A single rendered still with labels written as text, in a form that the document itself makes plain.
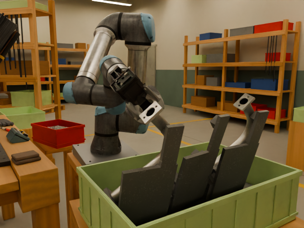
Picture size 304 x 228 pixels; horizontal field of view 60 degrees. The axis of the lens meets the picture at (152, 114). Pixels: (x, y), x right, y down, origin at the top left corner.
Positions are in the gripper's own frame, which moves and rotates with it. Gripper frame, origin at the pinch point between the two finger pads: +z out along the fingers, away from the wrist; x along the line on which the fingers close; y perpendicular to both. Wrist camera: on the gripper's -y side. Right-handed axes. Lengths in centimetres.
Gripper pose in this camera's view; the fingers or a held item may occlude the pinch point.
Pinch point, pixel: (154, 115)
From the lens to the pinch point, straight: 64.3
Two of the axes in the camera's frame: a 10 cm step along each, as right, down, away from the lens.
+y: -5.4, -5.7, -6.1
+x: 7.4, -6.8, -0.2
